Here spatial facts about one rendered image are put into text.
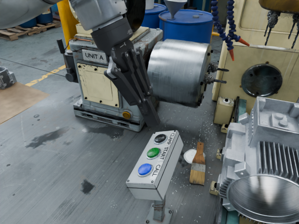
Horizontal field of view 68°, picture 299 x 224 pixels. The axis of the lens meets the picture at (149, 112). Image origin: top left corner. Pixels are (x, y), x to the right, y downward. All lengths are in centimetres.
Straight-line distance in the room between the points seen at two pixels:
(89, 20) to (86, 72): 50
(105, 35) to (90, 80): 51
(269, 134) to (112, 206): 49
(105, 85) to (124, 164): 31
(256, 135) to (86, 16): 41
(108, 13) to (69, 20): 61
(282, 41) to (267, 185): 61
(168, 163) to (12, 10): 41
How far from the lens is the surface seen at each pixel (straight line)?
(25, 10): 48
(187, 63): 78
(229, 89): 101
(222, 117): 102
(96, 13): 41
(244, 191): 64
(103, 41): 42
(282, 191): 65
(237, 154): 53
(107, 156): 87
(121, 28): 42
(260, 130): 52
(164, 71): 79
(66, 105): 120
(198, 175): 81
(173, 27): 235
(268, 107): 62
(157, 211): 67
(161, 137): 53
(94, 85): 92
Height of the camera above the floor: 144
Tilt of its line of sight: 36 degrees down
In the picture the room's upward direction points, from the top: straight up
